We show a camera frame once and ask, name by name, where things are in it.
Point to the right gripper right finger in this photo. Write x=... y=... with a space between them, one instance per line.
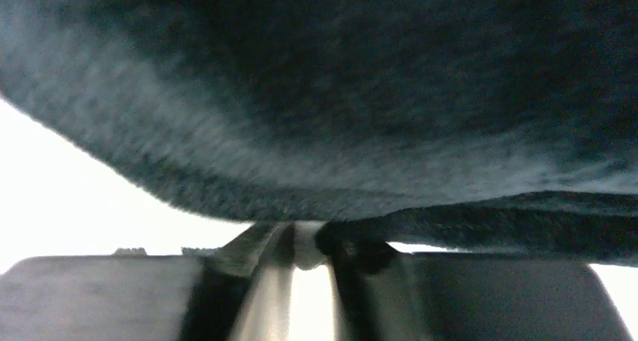
x=390 y=295

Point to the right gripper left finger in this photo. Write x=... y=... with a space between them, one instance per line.
x=237 y=292

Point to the black white checkered pillowcase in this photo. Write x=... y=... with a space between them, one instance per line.
x=495 y=125

